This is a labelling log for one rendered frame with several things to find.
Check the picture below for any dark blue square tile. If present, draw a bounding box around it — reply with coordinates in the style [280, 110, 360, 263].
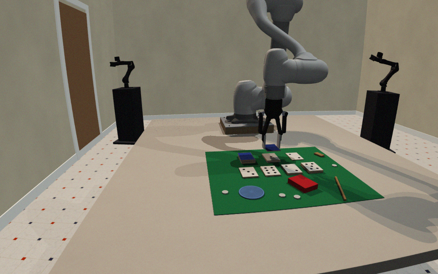
[265, 144, 281, 152]
[238, 153, 255, 161]

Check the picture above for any green felt mat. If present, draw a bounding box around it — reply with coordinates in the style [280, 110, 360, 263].
[205, 147, 384, 215]

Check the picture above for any dark red rectangular tile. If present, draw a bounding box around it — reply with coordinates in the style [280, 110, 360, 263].
[288, 174, 318, 193]

